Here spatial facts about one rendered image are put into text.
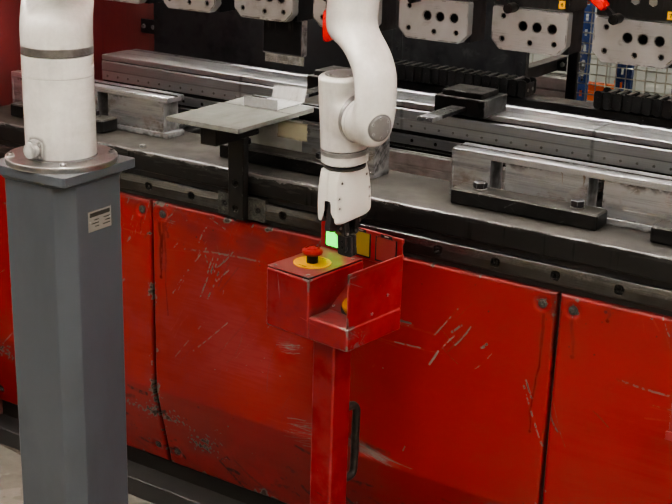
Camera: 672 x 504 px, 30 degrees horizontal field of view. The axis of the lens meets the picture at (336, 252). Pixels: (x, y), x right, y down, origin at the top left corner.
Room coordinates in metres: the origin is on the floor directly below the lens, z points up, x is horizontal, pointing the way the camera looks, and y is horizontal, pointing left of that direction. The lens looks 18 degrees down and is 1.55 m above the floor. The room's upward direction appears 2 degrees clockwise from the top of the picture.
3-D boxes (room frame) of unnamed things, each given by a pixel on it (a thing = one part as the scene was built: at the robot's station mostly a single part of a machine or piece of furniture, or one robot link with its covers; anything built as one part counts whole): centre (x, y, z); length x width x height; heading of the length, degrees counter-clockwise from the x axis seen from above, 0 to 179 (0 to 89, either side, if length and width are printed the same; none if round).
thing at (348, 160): (2.14, -0.01, 1.01); 0.09 x 0.08 x 0.03; 140
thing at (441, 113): (2.61, -0.24, 1.01); 0.26 x 0.12 x 0.05; 147
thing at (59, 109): (2.09, 0.48, 1.09); 0.19 x 0.19 x 0.18
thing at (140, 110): (2.95, 0.59, 0.92); 0.50 x 0.06 x 0.10; 57
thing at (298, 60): (2.65, 0.12, 1.13); 0.10 x 0.02 x 0.10; 57
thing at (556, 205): (2.28, -0.36, 0.89); 0.30 x 0.05 x 0.03; 57
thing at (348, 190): (2.14, -0.01, 0.95); 0.10 x 0.07 x 0.11; 140
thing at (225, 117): (2.53, 0.20, 1.00); 0.26 x 0.18 x 0.01; 147
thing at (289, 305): (2.21, 0.00, 0.75); 0.20 x 0.16 x 0.18; 50
